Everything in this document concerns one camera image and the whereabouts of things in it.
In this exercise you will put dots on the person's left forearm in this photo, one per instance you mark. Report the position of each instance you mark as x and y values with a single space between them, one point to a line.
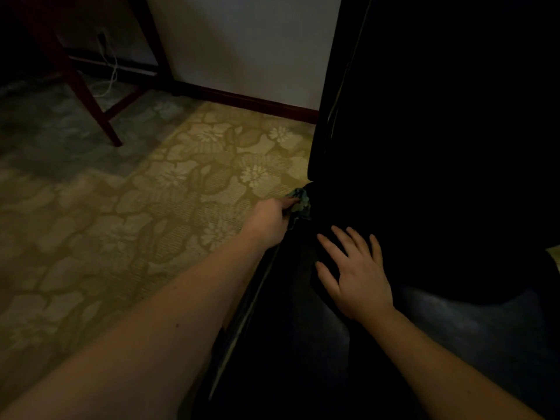
131 336

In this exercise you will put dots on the dark red wooden table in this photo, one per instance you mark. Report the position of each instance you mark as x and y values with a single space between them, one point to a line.
87 100

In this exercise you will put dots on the person's right forearm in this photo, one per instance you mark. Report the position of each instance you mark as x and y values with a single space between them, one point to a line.
446 371

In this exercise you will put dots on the person's left hand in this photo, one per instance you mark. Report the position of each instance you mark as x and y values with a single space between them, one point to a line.
269 220

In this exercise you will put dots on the green cleaning cloth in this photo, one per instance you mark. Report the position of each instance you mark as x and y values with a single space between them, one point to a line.
302 203

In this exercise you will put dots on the dark red baseboard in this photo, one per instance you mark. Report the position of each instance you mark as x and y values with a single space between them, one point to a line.
245 102

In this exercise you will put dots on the black wall plug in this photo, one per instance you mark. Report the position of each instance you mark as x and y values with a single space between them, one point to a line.
102 41

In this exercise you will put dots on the person's right hand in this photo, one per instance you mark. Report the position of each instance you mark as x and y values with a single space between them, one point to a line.
358 279

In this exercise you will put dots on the black leather chair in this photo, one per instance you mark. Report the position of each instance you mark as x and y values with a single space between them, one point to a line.
437 170

